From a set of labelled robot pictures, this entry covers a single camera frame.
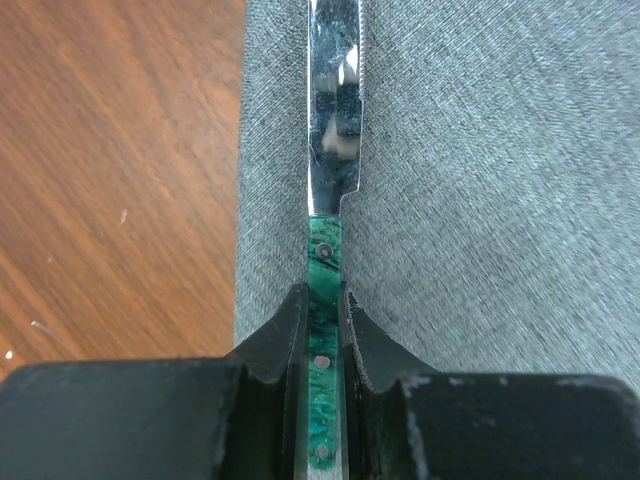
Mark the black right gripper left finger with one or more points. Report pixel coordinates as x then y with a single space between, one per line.
233 417

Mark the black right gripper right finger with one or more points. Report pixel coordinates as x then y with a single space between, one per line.
407 420

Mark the grey cloth napkin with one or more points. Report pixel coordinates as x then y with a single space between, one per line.
496 227

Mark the green handled steak knife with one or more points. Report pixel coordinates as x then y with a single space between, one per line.
334 129

